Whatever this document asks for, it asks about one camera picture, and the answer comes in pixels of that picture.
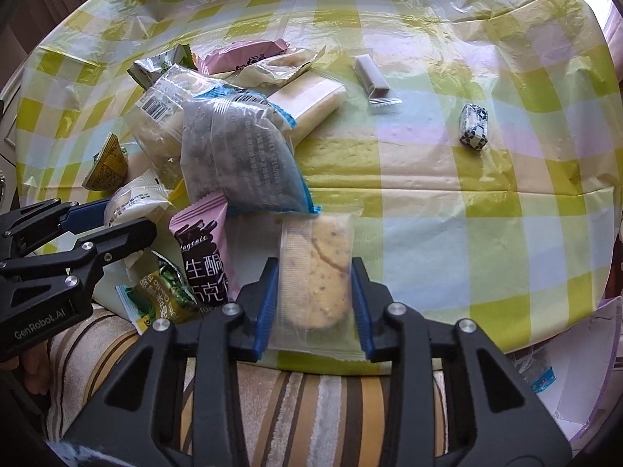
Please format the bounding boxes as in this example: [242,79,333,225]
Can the clear packet oat cookies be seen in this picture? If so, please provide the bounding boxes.
[269,205,364,362]

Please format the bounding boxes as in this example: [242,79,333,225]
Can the white purple-rimmed storage box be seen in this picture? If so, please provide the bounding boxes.
[509,296,622,443]

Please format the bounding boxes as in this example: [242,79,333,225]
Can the yellow triangular snack packet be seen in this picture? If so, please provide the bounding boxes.
[83,133,128,192]

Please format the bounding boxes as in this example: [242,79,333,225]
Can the dark seed blue-edged bag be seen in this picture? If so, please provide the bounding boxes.
[181,86,320,214]

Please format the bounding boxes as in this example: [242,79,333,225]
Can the small grey wrapped bar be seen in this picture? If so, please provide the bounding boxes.
[354,54,402,111]

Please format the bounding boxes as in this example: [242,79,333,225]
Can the green silver crumpled wrapper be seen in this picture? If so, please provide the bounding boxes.
[127,44,196,90]

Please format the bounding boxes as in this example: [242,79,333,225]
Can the blue white candy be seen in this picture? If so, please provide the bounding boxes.
[459,104,489,151]

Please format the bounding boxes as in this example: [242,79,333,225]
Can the round pale cake packet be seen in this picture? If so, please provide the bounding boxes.
[126,65,229,190]

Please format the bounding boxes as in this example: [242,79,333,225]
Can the pale yellow cake packet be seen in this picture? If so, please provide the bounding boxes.
[268,72,347,147]

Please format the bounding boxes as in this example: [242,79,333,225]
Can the striped sofa cushion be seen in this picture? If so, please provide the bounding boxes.
[45,300,449,467]

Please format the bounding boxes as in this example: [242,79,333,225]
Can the crumpled cream wrapper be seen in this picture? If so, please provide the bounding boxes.
[225,46,326,89]

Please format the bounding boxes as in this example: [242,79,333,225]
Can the pink chocolate bar packet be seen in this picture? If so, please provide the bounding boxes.
[169,191,240,309]

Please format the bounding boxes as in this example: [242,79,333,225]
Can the pink wrapped snack bar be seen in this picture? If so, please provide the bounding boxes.
[191,39,289,75]

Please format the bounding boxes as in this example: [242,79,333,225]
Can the white round bun packet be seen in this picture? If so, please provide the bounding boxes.
[104,170,173,226]

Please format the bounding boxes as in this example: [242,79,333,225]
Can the green pea snack packet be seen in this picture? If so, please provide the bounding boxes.
[116,251,200,335]

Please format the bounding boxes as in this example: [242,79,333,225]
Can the green checkered plastic tablecloth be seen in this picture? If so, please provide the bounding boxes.
[15,0,622,351]

